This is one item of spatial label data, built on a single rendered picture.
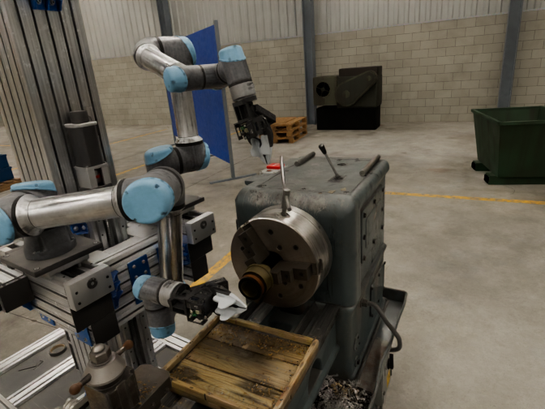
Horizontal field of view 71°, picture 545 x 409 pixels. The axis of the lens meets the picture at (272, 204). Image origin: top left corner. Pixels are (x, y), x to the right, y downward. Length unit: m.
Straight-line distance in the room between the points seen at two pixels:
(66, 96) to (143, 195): 0.69
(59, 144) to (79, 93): 0.20
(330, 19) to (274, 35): 1.70
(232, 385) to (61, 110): 1.08
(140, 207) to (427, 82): 10.33
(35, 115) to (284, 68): 10.73
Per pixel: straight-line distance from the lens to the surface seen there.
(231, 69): 1.21
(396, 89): 11.14
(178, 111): 1.64
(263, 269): 1.13
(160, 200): 1.01
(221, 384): 1.14
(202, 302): 1.04
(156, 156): 1.59
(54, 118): 1.56
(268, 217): 1.17
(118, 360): 0.88
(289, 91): 11.96
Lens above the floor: 1.67
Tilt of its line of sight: 20 degrees down
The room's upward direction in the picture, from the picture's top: 5 degrees counter-clockwise
